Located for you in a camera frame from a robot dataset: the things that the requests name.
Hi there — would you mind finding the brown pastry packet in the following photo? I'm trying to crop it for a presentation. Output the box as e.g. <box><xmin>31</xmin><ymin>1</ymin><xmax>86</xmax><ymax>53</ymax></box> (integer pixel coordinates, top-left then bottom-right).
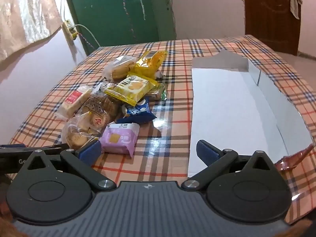
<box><xmin>81</xmin><ymin>94</ymin><xmax>124</xmax><ymax>124</ymax></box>

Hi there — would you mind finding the beige patterned curtain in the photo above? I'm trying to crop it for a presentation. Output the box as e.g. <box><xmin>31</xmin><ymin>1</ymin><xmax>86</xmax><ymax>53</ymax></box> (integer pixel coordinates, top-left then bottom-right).
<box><xmin>0</xmin><ymin>0</ymin><xmax>63</xmax><ymax>62</ymax></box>

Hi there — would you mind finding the clear pastry packet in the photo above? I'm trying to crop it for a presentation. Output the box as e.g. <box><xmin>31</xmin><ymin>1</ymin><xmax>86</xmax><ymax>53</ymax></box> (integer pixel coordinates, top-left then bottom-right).
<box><xmin>102</xmin><ymin>55</ymin><xmax>137</xmax><ymax>82</ymax></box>

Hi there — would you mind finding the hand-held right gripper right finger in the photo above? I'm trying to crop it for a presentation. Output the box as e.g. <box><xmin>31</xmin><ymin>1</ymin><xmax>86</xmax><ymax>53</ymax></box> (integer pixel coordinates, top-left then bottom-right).
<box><xmin>181</xmin><ymin>140</ymin><xmax>284</xmax><ymax>192</ymax></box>

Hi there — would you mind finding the twisted multicolour cable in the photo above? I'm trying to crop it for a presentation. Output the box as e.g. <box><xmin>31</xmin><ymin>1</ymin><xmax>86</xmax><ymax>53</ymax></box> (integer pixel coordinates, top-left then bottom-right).
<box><xmin>122</xmin><ymin>0</ymin><xmax>129</xmax><ymax>31</ymax></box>
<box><xmin>77</xmin><ymin>33</ymin><xmax>96</xmax><ymax>50</ymax></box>

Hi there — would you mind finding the purple biscuit packet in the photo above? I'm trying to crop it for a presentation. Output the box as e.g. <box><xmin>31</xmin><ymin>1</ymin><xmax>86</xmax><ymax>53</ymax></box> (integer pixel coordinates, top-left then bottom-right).
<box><xmin>99</xmin><ymin>123</ymin><xmax>140</xmax><ymax>158</ymax></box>

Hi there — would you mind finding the clear round cookie packet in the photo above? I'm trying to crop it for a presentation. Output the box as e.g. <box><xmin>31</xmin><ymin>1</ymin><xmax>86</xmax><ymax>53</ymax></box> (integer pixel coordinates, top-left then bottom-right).
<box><xmin>62</xmin><ymin>121</ymin><xmax>99</xmax><ymax>151</ymax></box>

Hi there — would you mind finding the red white nougat packet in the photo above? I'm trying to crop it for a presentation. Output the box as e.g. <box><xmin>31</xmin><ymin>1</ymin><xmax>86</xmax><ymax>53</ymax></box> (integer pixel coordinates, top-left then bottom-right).
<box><xmin>55</xmin><ymin>84</ymin><xmax>92</xmax><ymax>121</ymax></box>

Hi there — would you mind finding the brown wooden door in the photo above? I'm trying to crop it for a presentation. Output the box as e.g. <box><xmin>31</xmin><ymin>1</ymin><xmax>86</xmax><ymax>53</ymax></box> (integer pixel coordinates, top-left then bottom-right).
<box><xmin>242</xmin><ymin>0</ymin><xmax>309</xmax><ymax>56</ymax></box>

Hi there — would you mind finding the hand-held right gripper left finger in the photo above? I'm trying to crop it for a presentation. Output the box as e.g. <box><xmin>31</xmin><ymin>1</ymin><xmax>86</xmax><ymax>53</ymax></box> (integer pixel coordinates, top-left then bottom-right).
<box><xmin>18</xmin><ymin>140</ymin><xmax>117</xmax><ymax>192</ymax></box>

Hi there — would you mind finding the yellow biscuit packet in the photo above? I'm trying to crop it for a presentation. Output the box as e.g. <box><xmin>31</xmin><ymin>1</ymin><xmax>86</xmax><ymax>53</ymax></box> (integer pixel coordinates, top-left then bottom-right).
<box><xmin>104</xmin><ymin>74</ymin><xmax>158</xmax><ymax>106</ymax></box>

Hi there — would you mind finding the white power cable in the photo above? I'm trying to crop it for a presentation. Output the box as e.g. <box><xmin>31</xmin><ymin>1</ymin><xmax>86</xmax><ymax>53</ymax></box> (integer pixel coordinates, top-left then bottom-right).
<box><xmin>73</xmin><ymin>24</ymin><xmax>101</xmax><ymax>48</ymax></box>

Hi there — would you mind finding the white cardboard box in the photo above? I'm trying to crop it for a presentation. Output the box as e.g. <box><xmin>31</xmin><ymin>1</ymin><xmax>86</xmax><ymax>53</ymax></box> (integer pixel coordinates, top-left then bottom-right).
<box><xmin>188</xmin><ymin>49</ymin><xmax>314</xmax><ymax>178</ymax></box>

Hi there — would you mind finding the red stamped mooncake packet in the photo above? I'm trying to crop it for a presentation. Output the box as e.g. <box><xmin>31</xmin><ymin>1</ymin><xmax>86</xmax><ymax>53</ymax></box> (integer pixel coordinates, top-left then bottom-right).
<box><xmin>74</xmin><ymin>111</ymin><xmax>111</xmax><ymax>139</ymax></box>

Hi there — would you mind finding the white cloth on door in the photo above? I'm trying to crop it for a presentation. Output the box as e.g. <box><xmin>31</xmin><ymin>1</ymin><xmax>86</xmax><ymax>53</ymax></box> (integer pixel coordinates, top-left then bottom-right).
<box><xmin>289</xmin><ymin>0</ymin><xmax>303</xmax><ymax>20</ymax></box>

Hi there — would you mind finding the blue cookie packet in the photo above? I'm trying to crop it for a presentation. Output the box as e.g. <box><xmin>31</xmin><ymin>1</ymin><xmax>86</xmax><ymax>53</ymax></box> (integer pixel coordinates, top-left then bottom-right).
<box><xmin>123</xmin><ymin>96</ymin><xmax>157</xmax><ymax>124</ymax></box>

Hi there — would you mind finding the white hanging cable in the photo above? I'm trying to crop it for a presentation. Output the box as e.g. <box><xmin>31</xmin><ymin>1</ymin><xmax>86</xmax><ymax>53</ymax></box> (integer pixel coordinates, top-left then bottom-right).
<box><xmin>60</xmin><ymin>0</ymin><xmax>71</xmax><ymax>22</ymax></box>

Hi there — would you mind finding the green metal cabinet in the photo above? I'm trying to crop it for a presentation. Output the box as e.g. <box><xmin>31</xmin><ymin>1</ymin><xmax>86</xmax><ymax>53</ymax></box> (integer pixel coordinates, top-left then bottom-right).
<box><xmin>67</xmin><ymin>0</ymin><xmax>177</xmax><ymax>55</ymax></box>

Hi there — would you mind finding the yellow orange snack packet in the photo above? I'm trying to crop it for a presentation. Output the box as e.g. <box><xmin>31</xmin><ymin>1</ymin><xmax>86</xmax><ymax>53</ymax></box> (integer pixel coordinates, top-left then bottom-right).
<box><xmin>128</xmin><ymin>50</ymin><xmax>168</xmax><ymax>79</ymax></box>

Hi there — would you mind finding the green biscuit packet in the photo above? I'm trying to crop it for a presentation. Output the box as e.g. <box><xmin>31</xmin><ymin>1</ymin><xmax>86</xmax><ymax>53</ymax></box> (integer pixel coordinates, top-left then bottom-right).
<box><xmin>146</xmin><ymin>83</ymin><xmax>168</xmax><ymax>102</ymax></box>

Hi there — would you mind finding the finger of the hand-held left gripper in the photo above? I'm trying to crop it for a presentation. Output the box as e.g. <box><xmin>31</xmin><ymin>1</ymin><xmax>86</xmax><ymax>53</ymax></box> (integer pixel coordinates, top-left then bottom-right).
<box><xmin>0</xmin><ymin>147</ymin><xmax>69</xmax><ymax>157</ymax></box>
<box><xmin>0</xmin><ymin>144</ymin><xmax>27</xmax><ymax>150</ymax></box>

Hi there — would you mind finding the plaid tablecloth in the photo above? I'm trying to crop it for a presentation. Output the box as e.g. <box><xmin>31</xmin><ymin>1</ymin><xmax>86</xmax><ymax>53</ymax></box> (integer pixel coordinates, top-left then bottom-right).
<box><xmin>0</xmin><ymin>35</ymin><xmax>316</xmax><ymax>228</ymax></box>

